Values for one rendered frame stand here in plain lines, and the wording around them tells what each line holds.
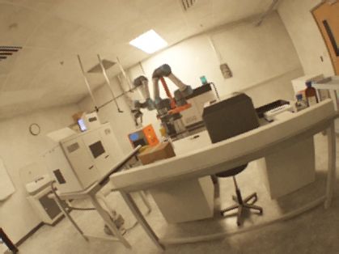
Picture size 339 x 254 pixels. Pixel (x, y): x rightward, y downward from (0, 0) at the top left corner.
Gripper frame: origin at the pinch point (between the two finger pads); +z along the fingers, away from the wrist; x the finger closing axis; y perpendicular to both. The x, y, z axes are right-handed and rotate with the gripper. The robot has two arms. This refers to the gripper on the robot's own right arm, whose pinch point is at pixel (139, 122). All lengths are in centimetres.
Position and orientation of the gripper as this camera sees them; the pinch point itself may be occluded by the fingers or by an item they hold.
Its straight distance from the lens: 203.3
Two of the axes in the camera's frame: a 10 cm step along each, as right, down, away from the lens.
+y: 7.8, 0.2, 6.3
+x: -6.0, 3.0, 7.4
